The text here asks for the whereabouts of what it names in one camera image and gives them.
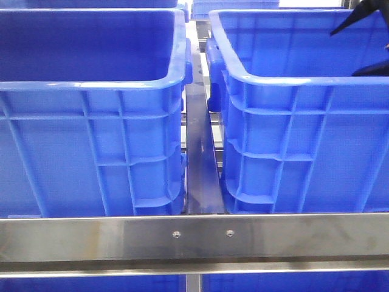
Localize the blue crate rear left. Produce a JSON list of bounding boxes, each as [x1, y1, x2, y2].
[[19, 0, 189, 23]]

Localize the blue crate lower right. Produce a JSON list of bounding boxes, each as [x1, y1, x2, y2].
[[202, 271, 388, 291]]

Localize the large blue crate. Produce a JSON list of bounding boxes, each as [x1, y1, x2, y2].
[[207, 9, 388, 214], [1, 9, 192, 218]]

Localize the blue crate lower left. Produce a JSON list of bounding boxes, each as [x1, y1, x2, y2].
[[1, 275, 185, 291]]

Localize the stainless steel front rail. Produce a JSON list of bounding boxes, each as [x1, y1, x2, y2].
[[1, 213, 388, 278]]

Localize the large blue crate right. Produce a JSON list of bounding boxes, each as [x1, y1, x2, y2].
[[207, 9, 388, 214]]

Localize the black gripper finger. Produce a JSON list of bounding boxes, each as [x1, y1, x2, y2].
[[329, 0, 388, 36], [352, 60, 389, 77]]

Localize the steel centre divider bar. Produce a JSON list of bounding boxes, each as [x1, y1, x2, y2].
[[186, 50, 225, 215]]

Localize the large blue crate left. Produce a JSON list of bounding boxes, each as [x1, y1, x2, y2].
[[1, 9, 192, 218]]

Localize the blue crate rear right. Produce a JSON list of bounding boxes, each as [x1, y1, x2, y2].
[[191, 0, 280, 19]]

